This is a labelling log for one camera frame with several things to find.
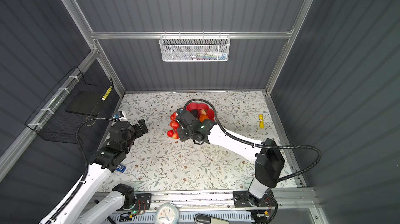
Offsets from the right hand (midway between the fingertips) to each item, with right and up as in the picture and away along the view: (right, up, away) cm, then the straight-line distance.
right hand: (182, 132), depth 79 cm
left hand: (-23, +5, -4) cm, 24 cm away
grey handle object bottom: (+10, -34, -14) cm, 39 cm away
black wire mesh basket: (-53, +19, +1) cm, 57 cm away
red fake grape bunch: (-4, +4, -2) cm, 6 cm away
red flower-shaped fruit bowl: (+9, +13, +28) cm, 32 cm away
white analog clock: (-5, -34, -11) cm, 36 cm away
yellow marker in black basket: (-41, +20, +2) cm, 45 cm away
